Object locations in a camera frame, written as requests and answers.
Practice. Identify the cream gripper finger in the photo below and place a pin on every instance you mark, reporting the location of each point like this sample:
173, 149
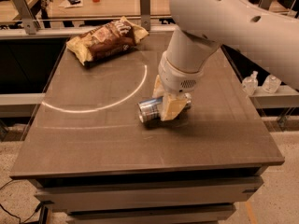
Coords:
158, 89
172, 106

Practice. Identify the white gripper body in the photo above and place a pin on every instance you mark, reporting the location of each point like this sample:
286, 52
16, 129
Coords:
177, 78

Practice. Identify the silver blue drink can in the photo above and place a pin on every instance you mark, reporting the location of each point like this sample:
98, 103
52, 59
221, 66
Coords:
149, 109

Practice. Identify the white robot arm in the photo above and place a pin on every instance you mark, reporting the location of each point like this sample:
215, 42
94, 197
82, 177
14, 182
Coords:
268, 39

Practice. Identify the brown chip bag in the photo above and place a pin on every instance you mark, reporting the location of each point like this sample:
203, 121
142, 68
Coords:
106, 40

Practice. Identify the clear plastic bottle left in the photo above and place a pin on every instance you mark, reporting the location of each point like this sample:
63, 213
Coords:
250, 84

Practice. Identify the clear plastic bottle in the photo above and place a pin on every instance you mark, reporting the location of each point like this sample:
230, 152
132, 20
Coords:
271, 84
250, 84

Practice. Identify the grey drawer cabinet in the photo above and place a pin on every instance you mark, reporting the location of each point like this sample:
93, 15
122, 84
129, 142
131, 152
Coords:
180, 202

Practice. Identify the clear plastic bottle right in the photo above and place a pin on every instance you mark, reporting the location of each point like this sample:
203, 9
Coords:
271, 84

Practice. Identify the wooden background desk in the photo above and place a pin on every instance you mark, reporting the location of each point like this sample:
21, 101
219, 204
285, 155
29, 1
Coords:
105, 9

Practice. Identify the grey metal bracket middle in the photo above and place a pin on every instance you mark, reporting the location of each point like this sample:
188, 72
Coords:
145, 14

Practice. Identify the grey metal bracket left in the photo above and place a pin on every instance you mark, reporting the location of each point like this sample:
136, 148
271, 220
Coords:
29, 21

